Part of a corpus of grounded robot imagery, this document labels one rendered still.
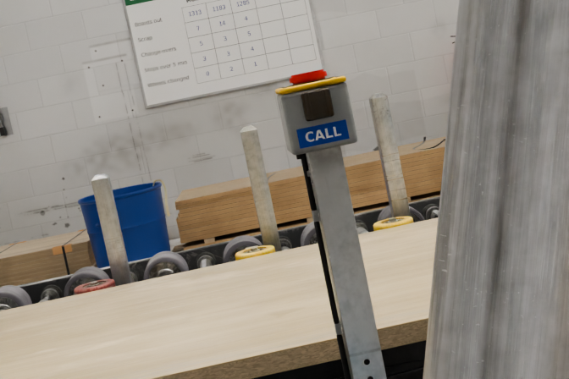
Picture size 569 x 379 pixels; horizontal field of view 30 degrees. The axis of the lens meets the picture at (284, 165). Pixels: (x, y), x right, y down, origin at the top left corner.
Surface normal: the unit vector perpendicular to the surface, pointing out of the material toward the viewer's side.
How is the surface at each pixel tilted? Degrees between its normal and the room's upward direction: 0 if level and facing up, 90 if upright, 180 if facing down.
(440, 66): 90
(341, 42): 90
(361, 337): 90
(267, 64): 90
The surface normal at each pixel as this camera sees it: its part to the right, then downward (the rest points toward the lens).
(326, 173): 0.07, 0.07
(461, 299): -0.77, -0.06
